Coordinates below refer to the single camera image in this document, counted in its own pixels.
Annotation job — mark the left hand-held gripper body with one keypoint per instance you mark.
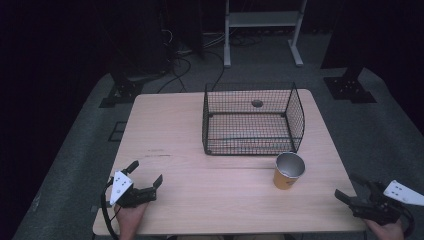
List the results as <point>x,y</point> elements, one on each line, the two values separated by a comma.
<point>131,196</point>

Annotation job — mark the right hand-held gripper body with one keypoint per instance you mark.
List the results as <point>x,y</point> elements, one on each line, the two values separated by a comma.
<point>380,206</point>

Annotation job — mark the orange paper cup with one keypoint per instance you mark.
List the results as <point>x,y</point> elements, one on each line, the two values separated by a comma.
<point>288,173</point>

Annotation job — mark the person's left hand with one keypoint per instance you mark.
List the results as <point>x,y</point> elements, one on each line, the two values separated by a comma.
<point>130,220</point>

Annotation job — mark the person's right hand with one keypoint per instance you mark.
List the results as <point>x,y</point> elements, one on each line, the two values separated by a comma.
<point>386,230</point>

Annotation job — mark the black stand base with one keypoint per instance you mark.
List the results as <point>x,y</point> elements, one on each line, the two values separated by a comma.
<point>121,93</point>
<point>349,88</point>

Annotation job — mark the small dark oval tag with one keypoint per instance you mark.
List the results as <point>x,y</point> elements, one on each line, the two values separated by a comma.
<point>257,103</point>

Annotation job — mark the white metal stand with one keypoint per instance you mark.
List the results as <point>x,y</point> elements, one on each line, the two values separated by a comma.
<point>263,19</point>

